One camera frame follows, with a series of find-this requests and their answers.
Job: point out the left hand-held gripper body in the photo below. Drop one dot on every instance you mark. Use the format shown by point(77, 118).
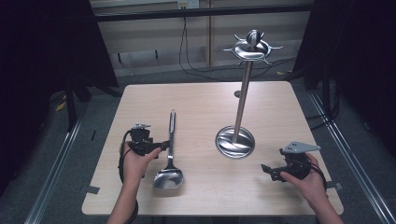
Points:
point(140, 141)

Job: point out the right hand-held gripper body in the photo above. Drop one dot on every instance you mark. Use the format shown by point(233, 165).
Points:
point(295, 163)

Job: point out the metal serving spoon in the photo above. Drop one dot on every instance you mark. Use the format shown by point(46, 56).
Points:
point(169, 179)

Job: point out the metal utensil rack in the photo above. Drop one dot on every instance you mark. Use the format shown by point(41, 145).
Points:
point(235, 144)

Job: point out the person's left hand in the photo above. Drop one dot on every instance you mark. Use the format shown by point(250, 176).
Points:
point(134, 168)

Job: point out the person's right hand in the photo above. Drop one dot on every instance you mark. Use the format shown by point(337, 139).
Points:
point(311, 186)

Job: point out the grey tape piece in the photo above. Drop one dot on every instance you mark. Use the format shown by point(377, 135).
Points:
point(334, 185)
point(90, 189)

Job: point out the black stand leg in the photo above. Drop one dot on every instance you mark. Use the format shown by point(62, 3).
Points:
point(71, 102)

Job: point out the yellow floor tape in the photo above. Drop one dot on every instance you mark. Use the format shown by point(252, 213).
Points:
point(60, 106)

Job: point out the black curtain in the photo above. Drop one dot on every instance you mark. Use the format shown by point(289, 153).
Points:
point(358, 62)
point(37, 62)

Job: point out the black horizontal bar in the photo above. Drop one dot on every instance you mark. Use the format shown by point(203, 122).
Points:
point(202, 12)

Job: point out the metal floor rail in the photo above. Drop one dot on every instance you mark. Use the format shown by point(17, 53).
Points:
point(54, 174)
point(351, 155)

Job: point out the wall power outlet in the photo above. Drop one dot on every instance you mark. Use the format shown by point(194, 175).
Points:
point(188, 3)

